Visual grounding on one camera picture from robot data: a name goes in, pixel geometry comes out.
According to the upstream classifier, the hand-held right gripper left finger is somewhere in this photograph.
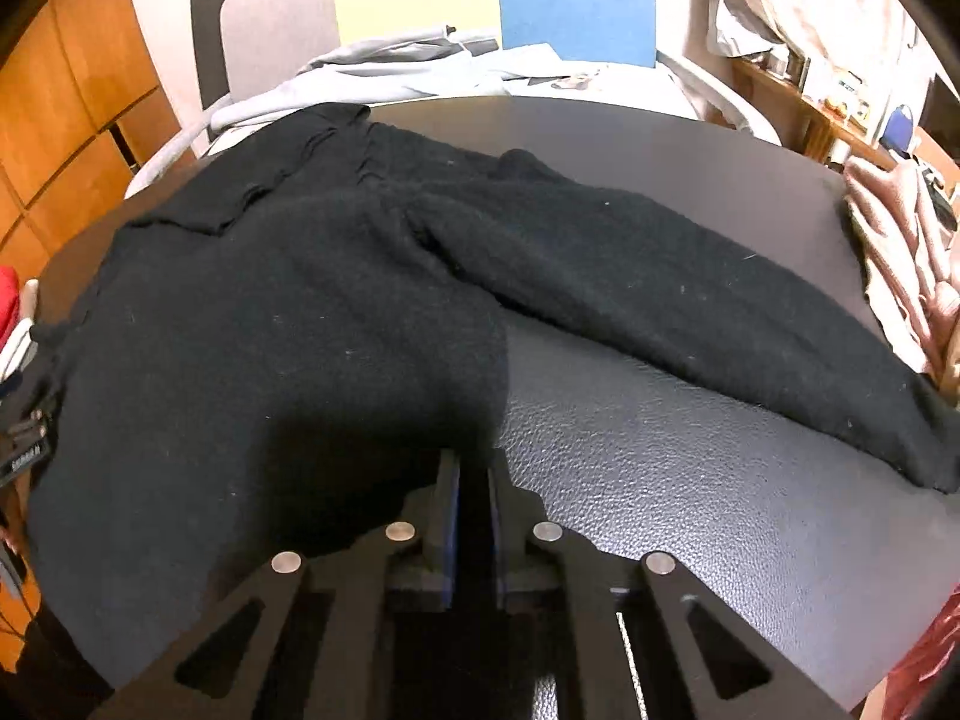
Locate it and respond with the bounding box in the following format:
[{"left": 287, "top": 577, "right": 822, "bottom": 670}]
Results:
[{"left": 90, "top": 450, "right": 460, "bottom": 720}]

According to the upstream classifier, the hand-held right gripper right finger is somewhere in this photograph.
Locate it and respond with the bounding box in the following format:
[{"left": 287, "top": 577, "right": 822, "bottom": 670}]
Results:
[{"left": 489, "top": 463, "right": 857, "bottom": 720}]

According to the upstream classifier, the black knit sweater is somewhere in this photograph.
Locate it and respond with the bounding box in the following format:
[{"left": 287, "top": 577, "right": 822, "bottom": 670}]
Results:
[{"left": 26, "top": 101, "right": 960, "bottom": 691}]

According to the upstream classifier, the red cloth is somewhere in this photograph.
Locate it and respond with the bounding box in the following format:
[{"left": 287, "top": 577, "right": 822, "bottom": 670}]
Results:
[{"left": 0, "top": 265, "right": 25, "bottom": 346}]

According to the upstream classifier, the wooden cabinet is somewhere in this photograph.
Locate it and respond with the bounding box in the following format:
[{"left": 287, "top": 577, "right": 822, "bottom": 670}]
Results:
[{"left": 0, "top": 0, "right": 197, "bottom": 278}]

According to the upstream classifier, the grey hoodie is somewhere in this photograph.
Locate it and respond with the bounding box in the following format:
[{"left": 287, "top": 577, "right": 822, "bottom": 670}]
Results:
[{"left": 208, "top": 25, "right": 518, "bottom": 137}]

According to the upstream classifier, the white printed shirt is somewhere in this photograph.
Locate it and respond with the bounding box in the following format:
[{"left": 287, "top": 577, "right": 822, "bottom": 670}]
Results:
[{"left": 480, "top": 45, "right": 785, "bottom": 145}]

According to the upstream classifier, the grey panel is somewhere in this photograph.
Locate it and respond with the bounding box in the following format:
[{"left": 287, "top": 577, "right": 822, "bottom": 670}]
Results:
[{"left": 221, "top": 0, "right": 342, "bottom": 102}]

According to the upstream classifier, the wooden shelf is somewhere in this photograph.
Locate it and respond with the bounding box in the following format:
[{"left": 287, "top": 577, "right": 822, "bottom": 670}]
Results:
[{"left": 731, "top": 56, "right": 901, "bottom": 166}]

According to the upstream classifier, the small blue chair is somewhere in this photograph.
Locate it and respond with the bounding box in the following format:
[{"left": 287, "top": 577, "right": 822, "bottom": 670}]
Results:
[{"left": 879, "top": 105, "right": 917, "bottom": 155}]

